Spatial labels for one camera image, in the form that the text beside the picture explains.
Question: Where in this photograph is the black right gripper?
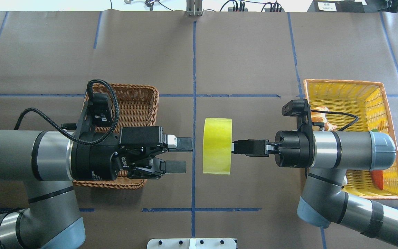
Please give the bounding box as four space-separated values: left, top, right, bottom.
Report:
233 131 315 168

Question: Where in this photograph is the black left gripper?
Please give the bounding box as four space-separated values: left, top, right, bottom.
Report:
71 126 194 181

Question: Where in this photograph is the yellow packing tape roll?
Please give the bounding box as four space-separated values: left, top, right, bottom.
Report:
202 118 233 175

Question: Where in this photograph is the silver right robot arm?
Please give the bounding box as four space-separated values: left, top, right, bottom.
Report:
230 130 398 247

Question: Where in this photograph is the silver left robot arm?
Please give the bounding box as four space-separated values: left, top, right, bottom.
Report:
0 126 193 249

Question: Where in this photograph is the brown wicker basket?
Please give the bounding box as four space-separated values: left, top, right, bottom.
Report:
73 84 159 190

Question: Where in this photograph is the yellow woven plastic basket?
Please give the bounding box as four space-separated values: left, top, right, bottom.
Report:
303 79 398 200

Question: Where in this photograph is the toy croissant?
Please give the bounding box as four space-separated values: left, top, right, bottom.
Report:
311 106 338 132

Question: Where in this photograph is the orange toy carrot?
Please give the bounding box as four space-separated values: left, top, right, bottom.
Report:
370 129 384 190

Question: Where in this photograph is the black power strip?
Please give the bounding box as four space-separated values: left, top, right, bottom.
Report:
219 0 285 12

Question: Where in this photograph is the black box with label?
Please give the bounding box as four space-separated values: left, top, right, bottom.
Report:
307 0 365 13

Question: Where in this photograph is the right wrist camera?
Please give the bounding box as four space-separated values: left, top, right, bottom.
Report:
282 99 311 117

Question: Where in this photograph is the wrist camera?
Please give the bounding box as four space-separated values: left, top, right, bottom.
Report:
282 99 311 117
77 92 114 134

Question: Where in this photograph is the braided black camera cable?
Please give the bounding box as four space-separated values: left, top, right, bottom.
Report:
13 79 120 145

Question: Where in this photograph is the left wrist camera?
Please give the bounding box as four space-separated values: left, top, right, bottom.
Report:
77 92 114 134

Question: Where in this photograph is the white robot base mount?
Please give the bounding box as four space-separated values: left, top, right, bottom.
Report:
146 238 238 249

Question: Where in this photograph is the thin black camera cable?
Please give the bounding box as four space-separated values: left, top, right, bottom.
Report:
311 110 360 132

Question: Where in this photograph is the aluminium frame post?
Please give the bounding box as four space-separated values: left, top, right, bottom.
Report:
186 0 203 16

